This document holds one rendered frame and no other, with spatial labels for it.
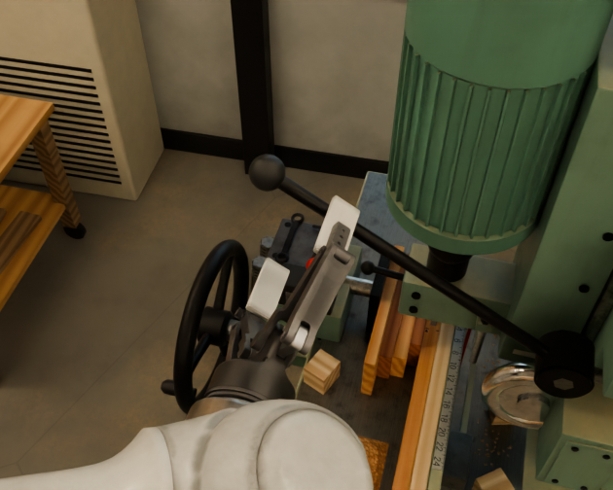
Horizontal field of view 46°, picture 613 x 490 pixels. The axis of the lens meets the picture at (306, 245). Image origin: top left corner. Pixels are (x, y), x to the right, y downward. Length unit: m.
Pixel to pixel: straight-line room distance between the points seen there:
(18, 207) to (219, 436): 2.05
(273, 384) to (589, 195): 0.35
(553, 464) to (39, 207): 1.83
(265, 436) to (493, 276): 0.62
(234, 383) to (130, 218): 1.94
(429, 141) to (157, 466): 0.42
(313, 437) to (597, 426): 0.51
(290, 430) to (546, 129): 0.42
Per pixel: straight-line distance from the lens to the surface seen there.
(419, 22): 0.66
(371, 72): 2.32
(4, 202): 2.44
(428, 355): 1.02
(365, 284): 1.05
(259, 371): 0.62
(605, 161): 0.71
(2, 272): 2.24
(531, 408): 0.91
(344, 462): 0.39
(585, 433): 0.84
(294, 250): 1.04
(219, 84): 2.49
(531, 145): 0.70
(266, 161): 0.67
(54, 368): 2.21
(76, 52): 2.23
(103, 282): 2.36
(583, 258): 0.80
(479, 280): 0.94
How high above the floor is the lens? 1.79
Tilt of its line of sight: 49 degrees down
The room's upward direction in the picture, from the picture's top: straight up
